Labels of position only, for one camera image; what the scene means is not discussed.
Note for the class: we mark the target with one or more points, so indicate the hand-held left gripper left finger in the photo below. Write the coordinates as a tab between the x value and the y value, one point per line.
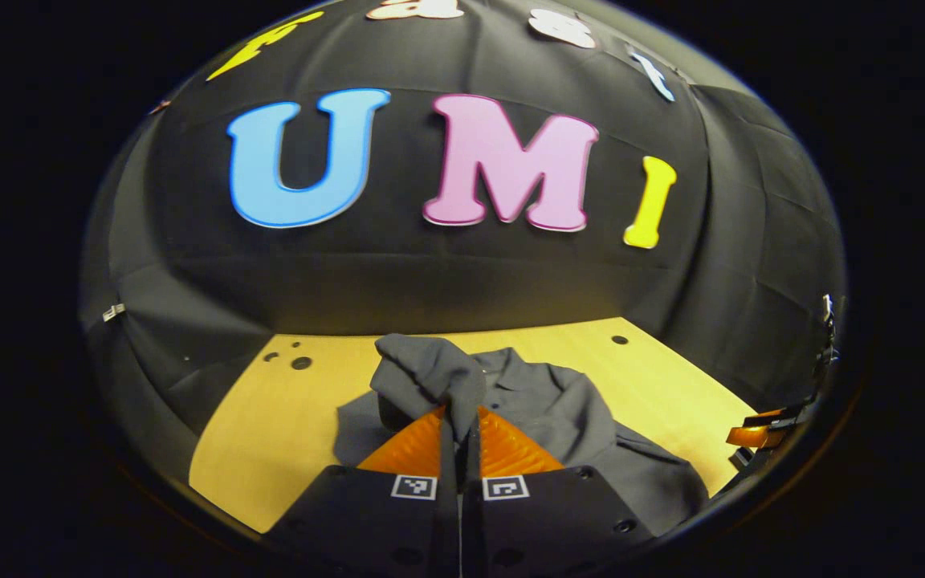
366	522

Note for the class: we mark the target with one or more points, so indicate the black backdrop cloth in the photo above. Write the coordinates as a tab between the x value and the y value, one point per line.
462	281

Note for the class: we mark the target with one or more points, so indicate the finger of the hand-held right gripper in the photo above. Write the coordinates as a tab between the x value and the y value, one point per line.
755	433

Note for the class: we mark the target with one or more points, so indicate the pink cloth clip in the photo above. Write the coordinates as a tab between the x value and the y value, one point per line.
160	106

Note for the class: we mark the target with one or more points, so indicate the white cloth clip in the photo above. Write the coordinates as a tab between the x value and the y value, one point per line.
114	312

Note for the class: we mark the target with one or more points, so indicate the grey polo shirt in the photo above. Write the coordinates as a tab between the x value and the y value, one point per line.
575	417

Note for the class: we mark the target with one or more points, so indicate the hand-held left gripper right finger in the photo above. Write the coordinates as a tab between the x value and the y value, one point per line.
559	522

